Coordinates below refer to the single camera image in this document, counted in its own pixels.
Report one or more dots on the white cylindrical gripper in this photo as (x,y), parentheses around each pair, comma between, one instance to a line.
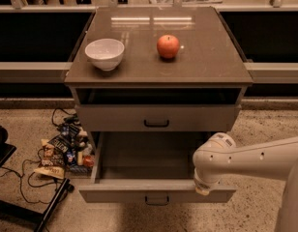
(201,183)

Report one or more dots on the grey drawer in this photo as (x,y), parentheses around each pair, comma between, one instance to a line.
(157,117)
(154,168)

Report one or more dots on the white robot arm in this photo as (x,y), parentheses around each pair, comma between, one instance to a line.
(278,159)

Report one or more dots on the grey drawer cabinet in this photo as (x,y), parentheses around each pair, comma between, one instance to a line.
(207,69)

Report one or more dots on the grey top drawer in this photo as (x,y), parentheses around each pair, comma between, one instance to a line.
(157,117)

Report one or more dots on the red snack packet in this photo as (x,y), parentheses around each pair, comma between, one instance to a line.
(88,161)

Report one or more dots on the dark blue snack bag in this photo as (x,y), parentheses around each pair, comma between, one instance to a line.
(65,140)

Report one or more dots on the red apple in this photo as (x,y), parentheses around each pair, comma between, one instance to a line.
(168,46)

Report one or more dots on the tan chip bag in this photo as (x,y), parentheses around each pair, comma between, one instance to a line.
(52,162)

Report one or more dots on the white ceramic bowl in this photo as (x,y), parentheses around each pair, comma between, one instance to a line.
(105,54)

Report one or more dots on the black stand frame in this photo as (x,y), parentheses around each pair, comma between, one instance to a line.
(12,190)

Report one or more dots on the grey horizontal rail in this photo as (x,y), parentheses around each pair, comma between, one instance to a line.
(33,72)

